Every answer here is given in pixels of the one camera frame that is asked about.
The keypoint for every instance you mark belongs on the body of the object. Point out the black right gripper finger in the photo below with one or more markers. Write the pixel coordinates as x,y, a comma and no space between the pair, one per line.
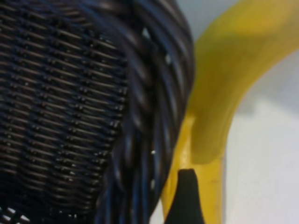
187,200

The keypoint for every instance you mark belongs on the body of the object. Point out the yellow banana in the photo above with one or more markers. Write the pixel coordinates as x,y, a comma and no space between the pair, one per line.
210,93

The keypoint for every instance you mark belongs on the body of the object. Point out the dark brown wicker basket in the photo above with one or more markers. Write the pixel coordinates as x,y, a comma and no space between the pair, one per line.
58,93

